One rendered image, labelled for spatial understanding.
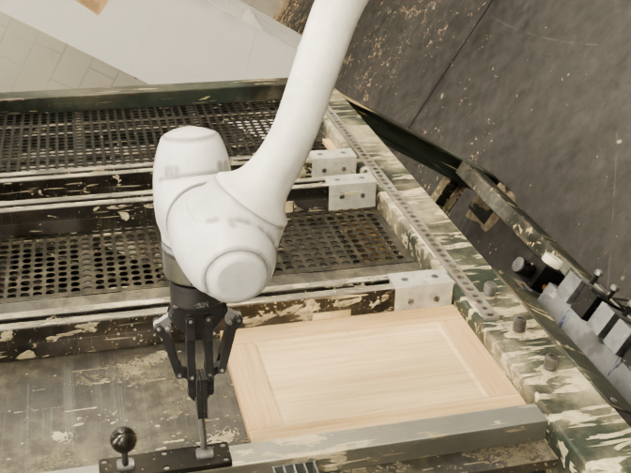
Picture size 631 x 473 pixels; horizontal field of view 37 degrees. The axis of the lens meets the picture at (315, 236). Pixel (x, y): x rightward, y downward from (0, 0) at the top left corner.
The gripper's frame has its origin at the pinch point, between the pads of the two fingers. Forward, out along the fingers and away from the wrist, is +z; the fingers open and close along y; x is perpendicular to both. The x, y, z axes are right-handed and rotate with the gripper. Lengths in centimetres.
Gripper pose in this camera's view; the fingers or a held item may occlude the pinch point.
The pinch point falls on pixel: (200, 393)
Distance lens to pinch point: 141.5
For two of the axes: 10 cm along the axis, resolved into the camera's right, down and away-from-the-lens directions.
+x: -2.4, -4.4, 8.7
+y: 9.7, -0.9, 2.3
